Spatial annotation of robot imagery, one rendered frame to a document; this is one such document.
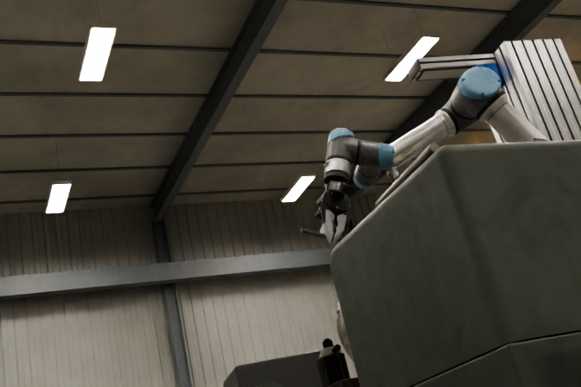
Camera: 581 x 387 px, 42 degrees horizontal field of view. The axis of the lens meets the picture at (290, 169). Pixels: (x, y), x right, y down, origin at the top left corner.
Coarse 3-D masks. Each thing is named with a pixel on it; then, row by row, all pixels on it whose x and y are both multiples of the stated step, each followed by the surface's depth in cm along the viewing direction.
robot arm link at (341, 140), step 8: (344, 128) 218; (336, 136) 216; (344, 136) 216; (352, 136) 218; (328, 144) 217; (336, 144) 214; (344, 144) 214; (352, 144) 215; (328, 152) 215; (336, 152) 213; (344, 152) 213; (352, 152) 214; (352, 160) 215
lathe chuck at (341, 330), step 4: (336, 308) 203; (340, 308) 200; (336, 312) 202; (340, 312) 199; (340, 316) 199; (340, 328) 198; (344, 328) 196; (340, 332) 198; (344, 332) 196; (340, 336) 199; (344, 336) 197; (344, 340) 197; (344, 344) 197; (348, 344) 195; (344, 348) 198; (348, 348) 196; (348, 352) 197; (352, 356) 196
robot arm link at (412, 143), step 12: (444, 108) 237; (432, 120) 235; (444, 120) 235; (456, 120) 234; (468, 120) 234; (408, 132) 234; (420, 132) 232; (432, 132) 233; (444, 132) 235; (456, 132) 237; (396, 144) 230; (408, 144) 230; (420, 144) 231; (396, 156) 229; (408, 156) 231; (360, 180) 227; (372, 180) 226
